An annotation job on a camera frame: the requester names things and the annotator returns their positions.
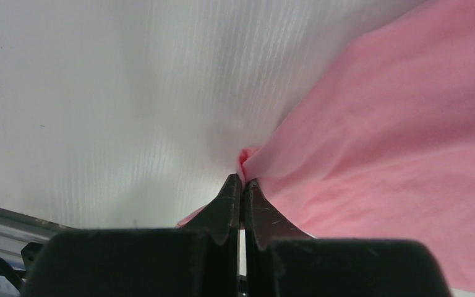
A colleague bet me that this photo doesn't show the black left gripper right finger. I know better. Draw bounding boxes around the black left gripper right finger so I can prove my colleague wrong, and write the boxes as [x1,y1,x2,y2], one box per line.
[243,181,451,296]

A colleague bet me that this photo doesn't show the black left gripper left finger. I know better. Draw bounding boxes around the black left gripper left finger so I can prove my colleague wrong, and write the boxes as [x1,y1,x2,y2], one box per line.
[20,174,241,296]

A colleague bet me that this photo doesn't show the pink t shirt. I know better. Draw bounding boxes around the pink t shirt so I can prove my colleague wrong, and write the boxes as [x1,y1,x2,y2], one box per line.
[176,0,475,297]

